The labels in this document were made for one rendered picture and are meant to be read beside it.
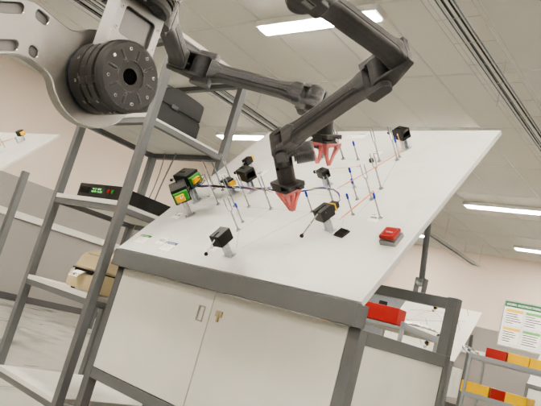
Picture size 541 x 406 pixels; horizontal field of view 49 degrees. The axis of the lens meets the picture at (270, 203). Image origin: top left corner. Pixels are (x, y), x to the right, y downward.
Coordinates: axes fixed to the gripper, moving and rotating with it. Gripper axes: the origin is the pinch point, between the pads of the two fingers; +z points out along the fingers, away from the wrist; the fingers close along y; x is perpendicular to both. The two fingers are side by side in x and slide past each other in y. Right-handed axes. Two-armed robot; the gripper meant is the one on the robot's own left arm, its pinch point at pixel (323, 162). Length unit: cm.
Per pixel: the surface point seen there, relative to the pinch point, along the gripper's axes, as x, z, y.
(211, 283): 30, 42, 20
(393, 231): -6.9, 18.4, -25.5
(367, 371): 13, 54, -37
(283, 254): 11.1, 30.5, 4.8
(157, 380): 44, 78, 31
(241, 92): -38, -19, 104
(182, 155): -18, 14, 128
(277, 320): 23, 46, -8
